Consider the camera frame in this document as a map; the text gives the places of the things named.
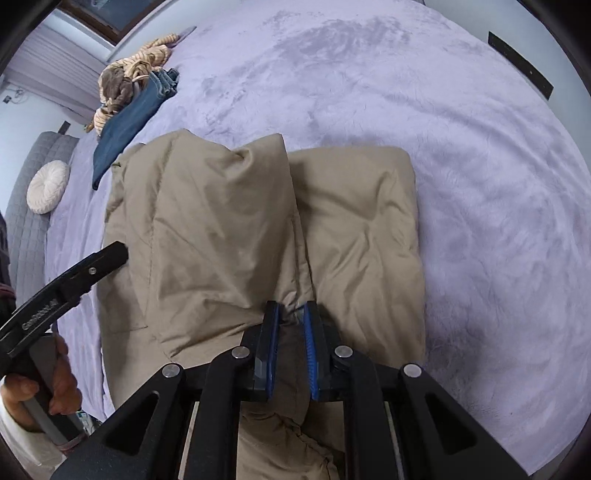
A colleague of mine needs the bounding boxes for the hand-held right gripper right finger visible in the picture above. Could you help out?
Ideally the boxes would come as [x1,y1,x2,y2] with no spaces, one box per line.
[302,300,529,480]

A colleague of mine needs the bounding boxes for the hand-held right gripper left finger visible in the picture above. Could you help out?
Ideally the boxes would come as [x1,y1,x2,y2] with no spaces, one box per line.
[48,300,283,480]

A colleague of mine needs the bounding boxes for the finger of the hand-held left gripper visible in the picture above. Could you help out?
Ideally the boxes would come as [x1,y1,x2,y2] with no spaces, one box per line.
[58,241,130,302]

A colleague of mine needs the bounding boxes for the beige puffer jacket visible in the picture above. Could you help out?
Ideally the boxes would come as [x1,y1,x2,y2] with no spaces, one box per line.
[95,129,426,480]

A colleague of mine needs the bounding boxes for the person's left forearm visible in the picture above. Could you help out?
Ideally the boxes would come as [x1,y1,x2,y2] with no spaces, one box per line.
[0,399,68,472]

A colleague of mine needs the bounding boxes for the pile of striped brown clothes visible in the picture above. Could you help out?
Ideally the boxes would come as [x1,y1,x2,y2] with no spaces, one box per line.
[93,33,181,137]

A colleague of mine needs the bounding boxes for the person's left hand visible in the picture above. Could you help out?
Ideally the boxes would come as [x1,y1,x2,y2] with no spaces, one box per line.
[0,335,83,418]

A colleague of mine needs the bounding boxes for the grey quilted headboard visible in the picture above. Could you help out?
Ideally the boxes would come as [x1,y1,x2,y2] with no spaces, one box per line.
[4,131,79,305]

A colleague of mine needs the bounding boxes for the round white cushion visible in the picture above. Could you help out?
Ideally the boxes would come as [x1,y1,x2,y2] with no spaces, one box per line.
[27,160,70,214]

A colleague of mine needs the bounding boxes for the folded blue jeans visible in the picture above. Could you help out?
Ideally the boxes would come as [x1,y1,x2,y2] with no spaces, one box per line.
[91,68,180,191]

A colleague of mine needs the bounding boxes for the brown plush cloth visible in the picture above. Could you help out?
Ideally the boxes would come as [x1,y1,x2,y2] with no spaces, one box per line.
[98,65,139,114]

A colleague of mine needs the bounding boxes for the grey pleated curtain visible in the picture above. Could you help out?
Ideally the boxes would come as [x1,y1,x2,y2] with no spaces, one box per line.
[0,23,116,117]

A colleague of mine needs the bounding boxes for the lavender fleece bed blanket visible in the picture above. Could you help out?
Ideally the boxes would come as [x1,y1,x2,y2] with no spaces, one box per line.
[44,0,585,476]

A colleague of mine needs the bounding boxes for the grey cloth piece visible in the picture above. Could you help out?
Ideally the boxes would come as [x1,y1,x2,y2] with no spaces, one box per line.
[171,25,198,49]

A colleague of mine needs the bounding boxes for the window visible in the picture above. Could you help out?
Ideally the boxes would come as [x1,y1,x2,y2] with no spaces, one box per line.
[60,0,174,45]

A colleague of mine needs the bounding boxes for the long black wall bar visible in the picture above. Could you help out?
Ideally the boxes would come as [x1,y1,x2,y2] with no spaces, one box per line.
[488,32,554,100]

